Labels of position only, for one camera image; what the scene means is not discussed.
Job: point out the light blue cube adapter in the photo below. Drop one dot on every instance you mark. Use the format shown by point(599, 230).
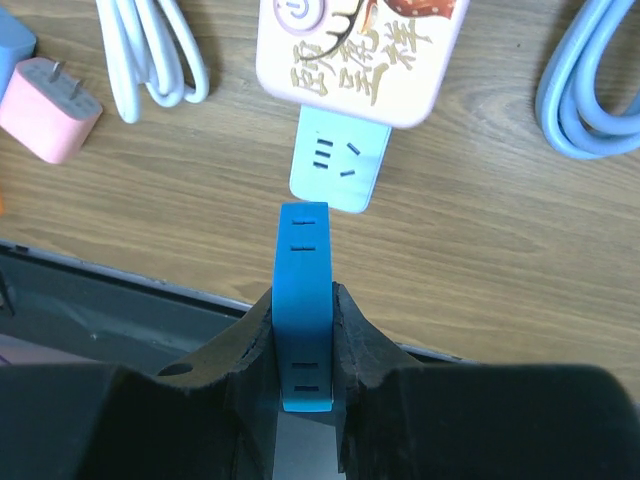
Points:
point(17, 43)

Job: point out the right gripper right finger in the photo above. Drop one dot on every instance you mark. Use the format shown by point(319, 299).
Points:
point(399, 418)

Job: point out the pink cube adapter with deer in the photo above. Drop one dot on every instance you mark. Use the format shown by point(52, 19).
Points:
point(382, 61)

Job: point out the light blue power strip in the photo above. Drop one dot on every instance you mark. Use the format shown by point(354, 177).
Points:
point(337, 159)

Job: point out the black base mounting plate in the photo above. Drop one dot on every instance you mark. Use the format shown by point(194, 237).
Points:
point(103, 313)

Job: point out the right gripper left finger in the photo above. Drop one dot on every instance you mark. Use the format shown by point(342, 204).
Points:
point(210, 415)

